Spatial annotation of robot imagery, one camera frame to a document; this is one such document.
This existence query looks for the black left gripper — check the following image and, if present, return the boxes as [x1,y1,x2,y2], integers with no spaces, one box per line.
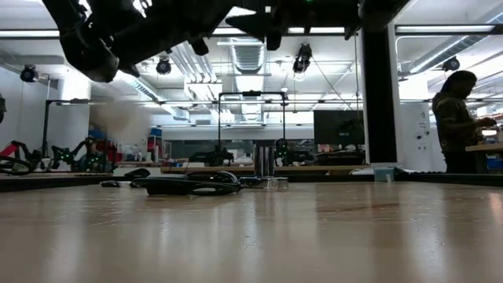
[117,0,244,78]

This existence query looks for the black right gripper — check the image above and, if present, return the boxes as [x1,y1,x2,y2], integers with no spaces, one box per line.
[226,0,362,51]

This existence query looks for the chrome lamp socket clear base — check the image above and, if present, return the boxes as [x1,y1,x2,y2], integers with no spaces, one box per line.
[239,139,290,189]

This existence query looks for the black ceiling spotlight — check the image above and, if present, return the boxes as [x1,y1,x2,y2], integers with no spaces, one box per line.
[156,57,173,75]
[292,42,314,74]
[442,55,461,72]
[19,64,40,83]

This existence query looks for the storage shelf with boxes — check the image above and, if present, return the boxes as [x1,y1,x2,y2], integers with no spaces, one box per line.
[89,105,173,164]

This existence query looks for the black monitor screen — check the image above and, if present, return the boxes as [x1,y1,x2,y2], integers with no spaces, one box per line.
[313,109,365,146]

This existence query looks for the person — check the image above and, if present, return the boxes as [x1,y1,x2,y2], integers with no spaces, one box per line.
[80,137,109,172]
[431,69,498,174]

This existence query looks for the beige desk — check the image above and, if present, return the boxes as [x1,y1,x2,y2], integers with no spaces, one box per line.
[0,164,370,177]

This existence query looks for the small blue cylinder cup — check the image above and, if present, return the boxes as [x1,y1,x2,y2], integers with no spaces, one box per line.
[372,163,396,182]

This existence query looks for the red object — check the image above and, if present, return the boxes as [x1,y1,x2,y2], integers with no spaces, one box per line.
[0,141,20,158]

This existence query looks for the wooden workbench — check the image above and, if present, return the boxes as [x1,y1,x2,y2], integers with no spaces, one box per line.
[465,141,503,174]

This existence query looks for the black robot station frame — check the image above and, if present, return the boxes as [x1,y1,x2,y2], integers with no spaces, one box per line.
[217,90,287,166]
[42,97,116,171]

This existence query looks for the black frame strap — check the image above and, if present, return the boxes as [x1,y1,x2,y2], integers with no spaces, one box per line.
[123,167,152,178]

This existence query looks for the black power cable with switch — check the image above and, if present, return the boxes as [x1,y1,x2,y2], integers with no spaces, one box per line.
[131,171,243,197]

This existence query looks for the black cable loop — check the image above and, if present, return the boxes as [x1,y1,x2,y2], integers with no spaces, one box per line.
[0,155,35,177]

